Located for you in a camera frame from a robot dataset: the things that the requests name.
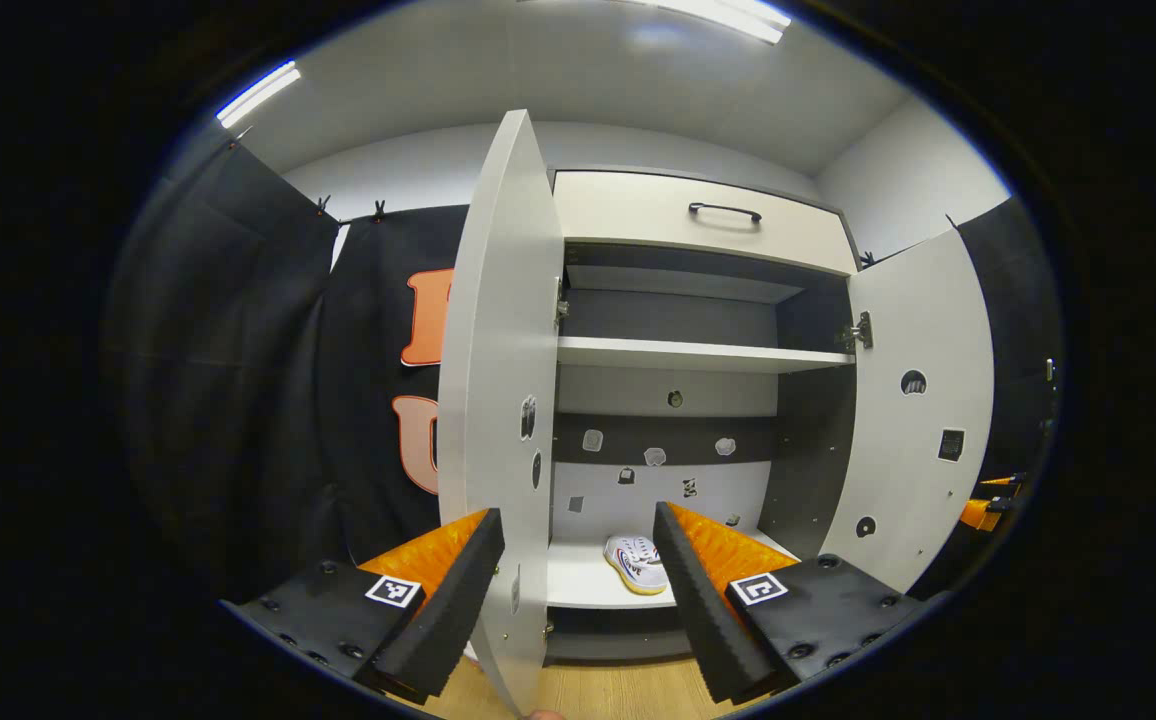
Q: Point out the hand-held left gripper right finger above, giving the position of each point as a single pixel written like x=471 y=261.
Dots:
x=698 y=610

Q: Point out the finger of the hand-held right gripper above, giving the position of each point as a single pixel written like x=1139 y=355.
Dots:
x=983 y=512

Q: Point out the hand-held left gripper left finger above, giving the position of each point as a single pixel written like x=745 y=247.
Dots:
x=448 y=610

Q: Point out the cabinet door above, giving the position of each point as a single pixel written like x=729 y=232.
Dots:
x=918 y=480
x=493 y=400

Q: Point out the white shoe yellow sole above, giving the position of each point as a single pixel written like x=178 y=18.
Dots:
x=636 y=565

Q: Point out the grey white shoe cabinet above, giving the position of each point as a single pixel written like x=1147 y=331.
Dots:
x=698 y=355

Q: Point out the beige cabinet drawer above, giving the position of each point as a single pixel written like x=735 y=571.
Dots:
x=638 y=215

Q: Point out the black backdrop cloth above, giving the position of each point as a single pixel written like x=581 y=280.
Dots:
x=238 y=400

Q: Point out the ceiling light panel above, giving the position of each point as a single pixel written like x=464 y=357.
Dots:
x=728 y=15
x=258 y=95

